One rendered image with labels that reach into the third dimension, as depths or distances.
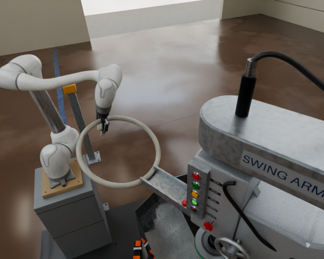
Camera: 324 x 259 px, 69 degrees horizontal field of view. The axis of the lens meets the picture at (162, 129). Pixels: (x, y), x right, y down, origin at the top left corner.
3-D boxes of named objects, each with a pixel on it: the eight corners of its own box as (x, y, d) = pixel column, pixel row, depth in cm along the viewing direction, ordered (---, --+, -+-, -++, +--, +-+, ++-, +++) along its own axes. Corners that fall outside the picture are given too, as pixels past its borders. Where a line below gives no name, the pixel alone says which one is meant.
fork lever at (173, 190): (276, 237, 107) (280, 231, 103) (260, 274, 95) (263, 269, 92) (158, 166, 140) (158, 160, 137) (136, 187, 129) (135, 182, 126)
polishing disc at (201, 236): (220, 218, 135) (220, 216, 135) (245, 252, 120) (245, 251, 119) (187, 233, 129) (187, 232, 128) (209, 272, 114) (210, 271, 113)
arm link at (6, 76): (12, 75, 124) (27, 65, 134) (-21, 70, 125) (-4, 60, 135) (19, 96, 132) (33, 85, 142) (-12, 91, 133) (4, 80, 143)
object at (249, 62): (250, 113, 73) (263, 58, 62) (245, 119, 71) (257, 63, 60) (238, 109, 75) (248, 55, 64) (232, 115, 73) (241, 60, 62)
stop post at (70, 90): (99, 151, 317) (77, 77, 249) (101, 161, 302) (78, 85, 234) (84, 155, 312) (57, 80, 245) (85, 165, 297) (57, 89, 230)
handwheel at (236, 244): (256, 255, 95) (265, 237, 85) (246, 277, 89) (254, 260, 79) (222, 233, 102) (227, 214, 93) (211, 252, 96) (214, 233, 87)
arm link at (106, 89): (110, 111, 132) (117, 95, 140) (112, 91, 120) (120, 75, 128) (91, 106, 131) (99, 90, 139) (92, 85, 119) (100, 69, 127)
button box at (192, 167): (205, 215, 98) (211, 168, 80) (202, 220, 96) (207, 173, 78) (189, 205, 102) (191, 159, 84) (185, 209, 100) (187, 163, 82)
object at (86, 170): (175, 153, 148) (177, 151, 146) (118, 208, 119) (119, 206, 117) (121, 106, 160) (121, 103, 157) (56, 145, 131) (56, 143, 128)
